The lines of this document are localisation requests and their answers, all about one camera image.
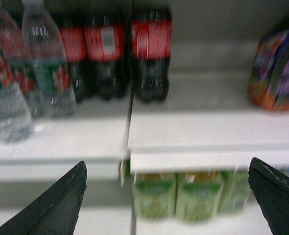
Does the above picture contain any clear water bottle green label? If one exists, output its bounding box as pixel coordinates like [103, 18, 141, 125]
[0, 24, 34, 143]
[22, 0, 76, 118]
[0, 1, 43, 118]

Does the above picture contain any white shelf section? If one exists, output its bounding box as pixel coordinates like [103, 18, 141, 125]
[0, 98, 130, 182]
[128, 70, 289, 174]

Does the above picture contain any white shelf right section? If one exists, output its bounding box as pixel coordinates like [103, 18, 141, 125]
[128, 70, 289, 174]

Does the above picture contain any white shelf left section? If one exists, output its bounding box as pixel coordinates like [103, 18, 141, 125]
[0, 98, 130, 182]

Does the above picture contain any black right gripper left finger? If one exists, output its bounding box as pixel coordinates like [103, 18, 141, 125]
[0, 161, 87, 235]

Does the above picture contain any cola bottle red label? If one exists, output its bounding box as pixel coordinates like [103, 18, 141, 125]
[131, 4, 172, 102]
[83, 9, 127, 100]
[52, 12, 90, 103]

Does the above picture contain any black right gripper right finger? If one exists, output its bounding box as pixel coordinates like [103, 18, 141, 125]
[248, 158, 289, 235]

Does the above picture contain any green drink carton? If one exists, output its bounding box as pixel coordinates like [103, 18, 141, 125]
[218, 171, 251, 213]
[175, 171, 224, 222]
[132, 173, 177, 219]

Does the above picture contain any purple orange snack box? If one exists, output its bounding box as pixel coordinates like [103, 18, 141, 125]
[247, 0, 289, 111]

